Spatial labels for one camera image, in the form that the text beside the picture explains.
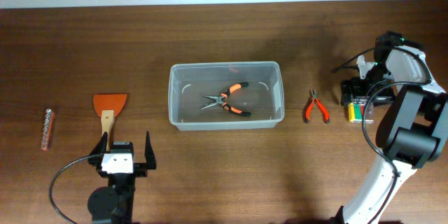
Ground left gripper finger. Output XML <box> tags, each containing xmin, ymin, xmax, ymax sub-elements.
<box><xmin>144</xmin><ymin>131</ymin><xmax>156</xmax><ymax>164</ymax></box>
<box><xmin>90</xmin><ymin>132</ymin><xmax>108</xmax><ymax>155</ymax></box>

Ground small red cutting pliers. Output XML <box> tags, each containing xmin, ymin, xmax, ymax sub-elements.
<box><xmin>302</xmin><ymin>89</ymin><xmax>330</xmax><ymax>125</ymax></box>

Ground clear plastic container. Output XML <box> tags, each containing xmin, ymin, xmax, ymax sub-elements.
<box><xmin>168</xmin><ymin>61</ymin><xmax>285</xmax><ymax>131</ymax></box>

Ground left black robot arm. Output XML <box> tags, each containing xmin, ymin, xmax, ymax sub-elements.
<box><xmin>87</xmin><ymin>133</ymin><xmax>157</xmax><ymax>224</ymax></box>

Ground clear screwdriver set case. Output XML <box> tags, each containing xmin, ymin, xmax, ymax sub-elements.
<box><xmin>346</xmin><ymin>101</ymin><xmax>374</xmax><ymax>123</ymax></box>

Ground right black cable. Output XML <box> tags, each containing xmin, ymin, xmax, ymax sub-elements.
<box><xmin>330</xmin><ymin>44</ymin><xmax>433</xmax><ymax>224</ymax></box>

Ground left black cable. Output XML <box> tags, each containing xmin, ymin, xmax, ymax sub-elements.
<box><xmin>48</xmin><ymin>154</ymin><xmax>102</xmax><ymax>224</ymax></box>

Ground orange long nose pliers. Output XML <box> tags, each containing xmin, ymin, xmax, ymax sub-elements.
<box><xmin>200</xmin><ymin>81</ymin><xmax>252</xmax><ymax>118</ymax></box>

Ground black cable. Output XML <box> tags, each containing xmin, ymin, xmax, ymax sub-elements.
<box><xmin>330</xmin><ymin>44</ymin><xmax>433</xmax><ymax>224</ymax></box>
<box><xmin>48</xmin><ymin>154</ymin><xmax>102</xmax><ymax>224</ymax></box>

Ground orange scraper wooden handle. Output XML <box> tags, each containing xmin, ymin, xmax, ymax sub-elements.
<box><xmin>92</xmin><ymin>93</ymin><xmax>127</xmax><ymax>150</ymax></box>

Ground orange socket bit holder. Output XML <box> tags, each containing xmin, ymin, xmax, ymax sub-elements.
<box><xmin>41</xmin><ymin>108</ymin><xmax>55</xmax><ymax>151</ymax></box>

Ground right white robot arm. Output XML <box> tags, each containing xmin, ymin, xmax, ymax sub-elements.
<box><xmin>329</xmin><ymin>31</ymin><xmax>447</xmax><ymax>223</ymax></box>

